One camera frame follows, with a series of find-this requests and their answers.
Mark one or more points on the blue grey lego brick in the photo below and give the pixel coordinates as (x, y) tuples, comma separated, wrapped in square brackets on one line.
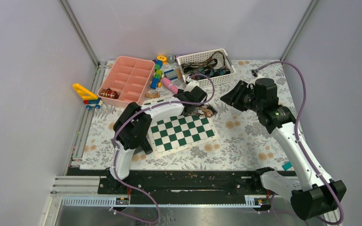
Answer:
[(171, 74)]

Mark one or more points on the wooden rectangular block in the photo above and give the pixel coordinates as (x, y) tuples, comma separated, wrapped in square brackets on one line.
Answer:
[(179, 74)]

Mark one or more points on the green white chessboard mat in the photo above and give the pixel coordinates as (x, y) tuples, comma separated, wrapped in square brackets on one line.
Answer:
[(177, 133)]

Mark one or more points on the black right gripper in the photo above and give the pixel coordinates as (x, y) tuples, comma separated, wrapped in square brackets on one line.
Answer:
[(232, 98)]

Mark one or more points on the rolled red patterned tie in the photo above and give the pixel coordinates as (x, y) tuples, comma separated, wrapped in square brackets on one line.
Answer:
[(109, 93)]

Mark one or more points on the wooden arch block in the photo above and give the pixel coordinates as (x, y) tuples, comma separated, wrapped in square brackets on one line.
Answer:
[(152, 94)]

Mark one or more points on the yellow toy crane car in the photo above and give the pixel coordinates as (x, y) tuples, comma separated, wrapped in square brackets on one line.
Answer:
[(90, 100)]

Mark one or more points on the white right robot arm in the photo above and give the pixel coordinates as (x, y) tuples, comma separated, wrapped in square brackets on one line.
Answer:
[(316, 192)]

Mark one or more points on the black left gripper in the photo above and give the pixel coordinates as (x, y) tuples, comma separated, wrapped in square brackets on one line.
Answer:
[(182, 92)]

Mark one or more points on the colourful lego block vehicle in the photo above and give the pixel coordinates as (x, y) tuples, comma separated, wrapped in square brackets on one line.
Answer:
[(159, 62)]

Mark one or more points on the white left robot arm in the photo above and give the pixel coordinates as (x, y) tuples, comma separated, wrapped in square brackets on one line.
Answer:
[(132, 126)]

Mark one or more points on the blue patterned tie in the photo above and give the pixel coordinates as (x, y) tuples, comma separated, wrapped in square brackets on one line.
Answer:
[(197, 73)]

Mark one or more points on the pink divided organizer tray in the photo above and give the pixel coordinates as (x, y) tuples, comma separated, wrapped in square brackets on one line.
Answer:
[(130, 78)]

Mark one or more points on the brown floral patterned tie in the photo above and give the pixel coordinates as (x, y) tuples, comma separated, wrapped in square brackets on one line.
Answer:
[(206, 111)]

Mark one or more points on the purple glitter microphone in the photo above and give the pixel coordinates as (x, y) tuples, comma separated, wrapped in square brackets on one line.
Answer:
[(171, 58)]

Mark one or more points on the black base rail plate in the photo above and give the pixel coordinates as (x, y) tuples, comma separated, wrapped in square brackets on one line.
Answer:
[(185, 187)]

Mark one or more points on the small teal block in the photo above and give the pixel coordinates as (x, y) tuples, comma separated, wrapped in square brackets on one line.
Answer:
[(287, 166)]

